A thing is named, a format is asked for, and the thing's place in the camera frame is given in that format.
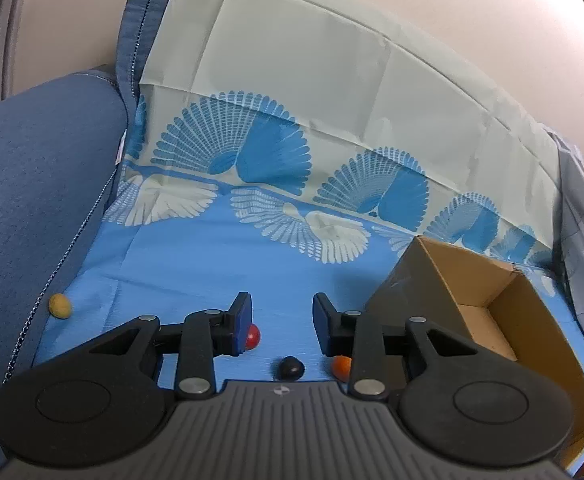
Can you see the small yellow round fruit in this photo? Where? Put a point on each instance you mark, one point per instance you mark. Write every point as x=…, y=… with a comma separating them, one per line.
x=60, y=305

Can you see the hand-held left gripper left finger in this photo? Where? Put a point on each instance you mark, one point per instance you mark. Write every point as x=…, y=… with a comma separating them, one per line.
x=244, y=321

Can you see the brown cardboard box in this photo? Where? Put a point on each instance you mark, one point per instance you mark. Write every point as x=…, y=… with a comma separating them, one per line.
x=502, y=320

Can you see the blue fan-print sheet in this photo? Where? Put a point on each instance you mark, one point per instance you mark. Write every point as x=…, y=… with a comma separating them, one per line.
x=297, y=110

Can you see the small red round fruit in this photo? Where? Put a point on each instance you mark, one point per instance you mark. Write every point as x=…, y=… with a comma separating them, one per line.
x=253, y=338

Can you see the small dark purple fruit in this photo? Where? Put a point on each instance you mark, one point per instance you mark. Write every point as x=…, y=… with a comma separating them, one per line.
x=290, y=368

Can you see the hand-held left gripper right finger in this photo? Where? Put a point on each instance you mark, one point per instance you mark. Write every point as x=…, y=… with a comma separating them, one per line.
x=322, y=322

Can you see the small orange fruit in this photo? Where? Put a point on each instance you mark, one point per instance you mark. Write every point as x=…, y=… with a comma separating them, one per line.
x=342, y=367

